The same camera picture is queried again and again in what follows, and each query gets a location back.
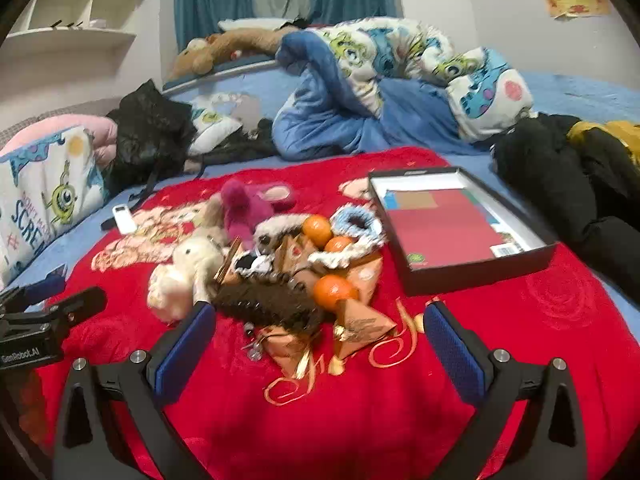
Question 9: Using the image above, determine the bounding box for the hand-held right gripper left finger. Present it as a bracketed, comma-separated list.
[52, 301, 217, 480]

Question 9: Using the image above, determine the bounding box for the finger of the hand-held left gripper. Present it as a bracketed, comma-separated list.
[0, 262, 68, 312]
[45, 286, 108, 332]

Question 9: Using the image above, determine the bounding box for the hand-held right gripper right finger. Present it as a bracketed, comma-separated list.
[424, 299, 588, 480]

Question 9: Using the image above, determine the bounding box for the shallow black cardboard box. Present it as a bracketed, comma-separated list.
[368, 166, 558, 297]

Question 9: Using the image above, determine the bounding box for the fluffy pink white scrunchie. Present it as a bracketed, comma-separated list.
[148, 236, 226, 322]

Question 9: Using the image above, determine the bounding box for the brown furry hair claw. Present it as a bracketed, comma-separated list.
[210, 282, 326, 337]

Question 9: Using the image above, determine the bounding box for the red printed blanket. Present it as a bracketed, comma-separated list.
[37, 146, 640, 480]

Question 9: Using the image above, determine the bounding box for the large monster printed pillow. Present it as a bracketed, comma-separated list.
[0, 125, 108, 286]

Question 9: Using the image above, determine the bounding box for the white remote control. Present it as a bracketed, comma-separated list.
[112, 205, 138, 235]

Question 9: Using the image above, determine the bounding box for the orange triangular paper packet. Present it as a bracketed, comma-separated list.
[332, 300, 399, 359]
[275, 235, 319, 272]
[345, 255, 384, 307]
[260, 329, 312, 379]

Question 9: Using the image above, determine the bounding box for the black lace-edged scrunchie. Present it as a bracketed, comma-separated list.
[235, 254, 273, 277]

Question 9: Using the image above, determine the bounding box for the beige plush toy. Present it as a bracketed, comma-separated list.
[201, 194, 228, 241]

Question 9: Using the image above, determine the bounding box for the blue scrunchie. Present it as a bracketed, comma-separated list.
[330, 206, 385, 249]

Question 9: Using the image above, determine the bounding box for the pink plush toy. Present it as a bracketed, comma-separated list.
[220, 178, 296, 251]

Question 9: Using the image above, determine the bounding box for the fluffy beige scrunchie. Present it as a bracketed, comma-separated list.
[252, 215, 311, 256]

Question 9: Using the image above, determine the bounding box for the pink pillow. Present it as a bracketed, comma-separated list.
[0, 114, 118, 168]

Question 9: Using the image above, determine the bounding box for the white lace scrunchie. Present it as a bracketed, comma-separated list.
[307, 247, 381, 272]

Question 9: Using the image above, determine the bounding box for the shiny black jacket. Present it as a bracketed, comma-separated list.
[105, 79, 198, 196]

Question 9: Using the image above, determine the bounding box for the dark garment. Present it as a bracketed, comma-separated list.
[182, 119, 278, 176]

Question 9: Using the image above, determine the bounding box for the black clothing pile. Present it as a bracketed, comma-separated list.
[492, 114, 640, 306]

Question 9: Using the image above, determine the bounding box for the small monster printed pillow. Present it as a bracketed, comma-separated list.
[187, 92, 261, 156]

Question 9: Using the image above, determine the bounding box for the yellow garment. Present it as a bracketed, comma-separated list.
[567, 120, 640, 166]

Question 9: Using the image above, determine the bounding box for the bed with blue sheet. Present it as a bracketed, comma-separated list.
[0, 55, 640, 321]

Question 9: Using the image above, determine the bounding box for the blue monster printed duvet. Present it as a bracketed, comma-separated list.
[272, 16, 538, 156]

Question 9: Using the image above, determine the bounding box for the brown teddy bear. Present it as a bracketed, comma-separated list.
[172, 27, 301, 77]

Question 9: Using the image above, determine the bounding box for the white pillow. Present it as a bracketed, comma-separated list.
[217, 17, 292, 34]

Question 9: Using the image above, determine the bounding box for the white wall shelf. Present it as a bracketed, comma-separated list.
[0, 0, 166, 92]

